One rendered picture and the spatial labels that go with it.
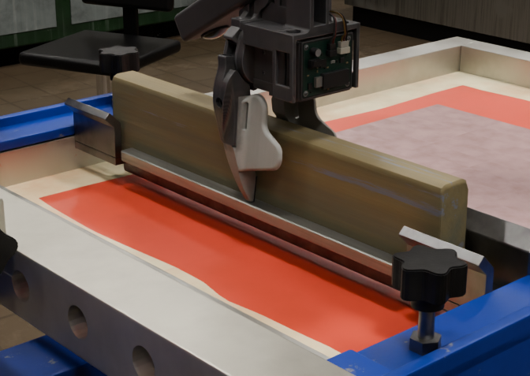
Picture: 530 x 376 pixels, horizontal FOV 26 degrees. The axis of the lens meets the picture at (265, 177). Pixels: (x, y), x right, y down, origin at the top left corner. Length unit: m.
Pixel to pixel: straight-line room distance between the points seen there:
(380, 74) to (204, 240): 0.51
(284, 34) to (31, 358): 0.30
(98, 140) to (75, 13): 4.54
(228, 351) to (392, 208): 0.26
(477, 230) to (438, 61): 0.68
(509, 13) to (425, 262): 4.93
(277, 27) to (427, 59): 0.62
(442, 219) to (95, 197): 0.39
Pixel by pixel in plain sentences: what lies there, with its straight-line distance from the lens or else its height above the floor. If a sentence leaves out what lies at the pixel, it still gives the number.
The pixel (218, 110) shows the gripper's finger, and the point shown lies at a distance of 0.91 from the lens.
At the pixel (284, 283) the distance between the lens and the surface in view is 0.89.
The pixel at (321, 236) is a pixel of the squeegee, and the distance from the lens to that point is 0.88.
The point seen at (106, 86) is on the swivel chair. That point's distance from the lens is 3.92.
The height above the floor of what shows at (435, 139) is 0.96.
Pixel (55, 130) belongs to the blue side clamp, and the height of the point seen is 1.00.
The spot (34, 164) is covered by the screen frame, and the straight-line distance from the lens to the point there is 1.13.
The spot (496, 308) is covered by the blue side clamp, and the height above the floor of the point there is 1.00.
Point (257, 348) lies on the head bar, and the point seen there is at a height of 1.04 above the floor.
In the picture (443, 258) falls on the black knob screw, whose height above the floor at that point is 1.06.
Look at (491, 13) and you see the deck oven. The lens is 5.65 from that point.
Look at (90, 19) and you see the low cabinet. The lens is 5.69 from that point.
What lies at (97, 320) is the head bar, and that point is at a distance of 0.69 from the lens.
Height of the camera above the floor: 1.33
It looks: 20 degrees down
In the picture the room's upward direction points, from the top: straight up
